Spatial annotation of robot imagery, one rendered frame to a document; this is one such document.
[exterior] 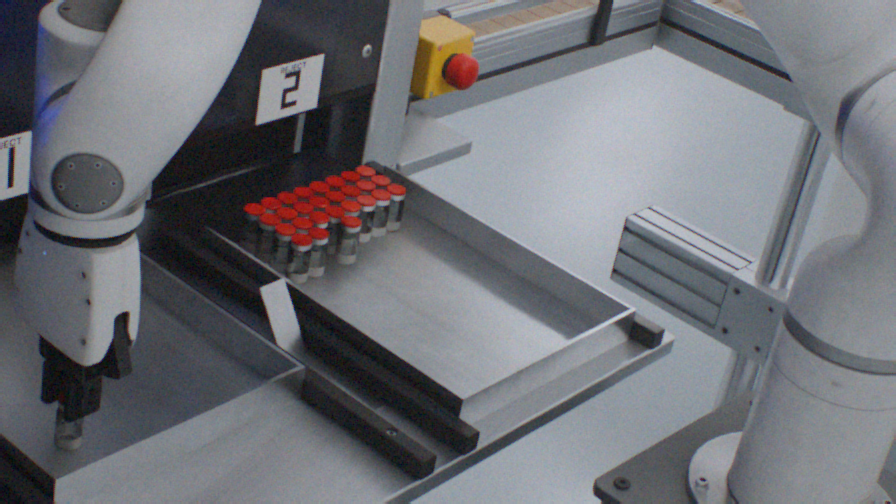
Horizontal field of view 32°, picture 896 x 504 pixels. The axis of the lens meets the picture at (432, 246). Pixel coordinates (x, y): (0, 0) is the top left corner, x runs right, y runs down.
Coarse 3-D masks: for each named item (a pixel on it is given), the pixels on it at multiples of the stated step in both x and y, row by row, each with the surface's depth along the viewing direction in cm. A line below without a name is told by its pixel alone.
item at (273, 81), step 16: (288, 64) 157; (304, 64) 159; (320, 64) 161; (272, 80) 156; (288, 80) 158; (304, 80) 160; (272, 96) 157; (288, 96) 159; (304, 96) 161; (272, 112) 159; (288, 112) 160
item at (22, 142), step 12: (0, 144) 134; (12, 144) 135; (24, 144) 136; (0, 156) 134; (24, 156) 136; (0, 168) 135; (24, 168) 137; (0, 180) 135; (24, 180) 138; (0, 192) 136; (12, 192) 137; (24, 192) 138
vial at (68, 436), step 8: (56, 416) 125; (56, 424) 125; (64, 424) 125; (72, 424) 125; (80, 424) 125; (56, 432) 126; (64, 432) 125; (72, 432) 125; (80, 432) 126; (56, 440) 126; (64, 440) 125; (72, 440) 126; (80, 440) 126; (64, 448) 126; (72, 448) 126
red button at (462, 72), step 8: (456, 56) 176; (464, 56) 176; (456, 64) 175; (464, 64) 175; (472, 64) 175; (448, 72) 175; (456, 72) 175; (464, 72) 175; (472, 72) 176; (448, 80) 176; (456, 80) 175; (464, 80) 175; (472, 80) 177; (456, 88) 176; (464, 88) 176
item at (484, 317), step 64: (384, 256) 161; (448, 256) 163; (512, 256) 163; (320, 320) 146; (384, 320) 151; (448, 320) 153; (512, 320) 155; (576, 320) 157; (448, 384) 143; (512, 384) 141
